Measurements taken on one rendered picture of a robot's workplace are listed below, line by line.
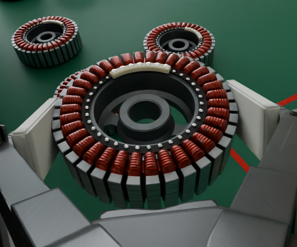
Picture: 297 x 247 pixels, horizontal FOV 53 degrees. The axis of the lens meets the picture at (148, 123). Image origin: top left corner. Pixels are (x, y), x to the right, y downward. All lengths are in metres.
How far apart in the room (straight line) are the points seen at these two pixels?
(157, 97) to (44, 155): 0.08
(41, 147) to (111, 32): 0.44
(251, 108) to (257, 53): 0.37
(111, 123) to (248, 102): 0.09
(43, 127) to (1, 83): 0.37
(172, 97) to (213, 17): 0.42
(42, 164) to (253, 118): 0.11
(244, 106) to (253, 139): 0.02
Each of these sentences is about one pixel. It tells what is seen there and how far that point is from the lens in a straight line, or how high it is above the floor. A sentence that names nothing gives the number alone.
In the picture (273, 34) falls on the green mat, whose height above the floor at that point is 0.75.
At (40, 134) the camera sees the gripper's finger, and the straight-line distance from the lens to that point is 0.16.
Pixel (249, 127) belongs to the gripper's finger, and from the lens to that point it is 0.17.
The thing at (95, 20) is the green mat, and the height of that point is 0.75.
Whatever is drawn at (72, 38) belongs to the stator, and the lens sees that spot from 0.53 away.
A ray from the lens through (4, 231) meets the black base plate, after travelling 0.35.
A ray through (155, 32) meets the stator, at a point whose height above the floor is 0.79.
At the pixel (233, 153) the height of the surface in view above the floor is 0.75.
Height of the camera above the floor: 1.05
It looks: 48 degrees down
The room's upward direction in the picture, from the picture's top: 5 degrees counter-clockwise
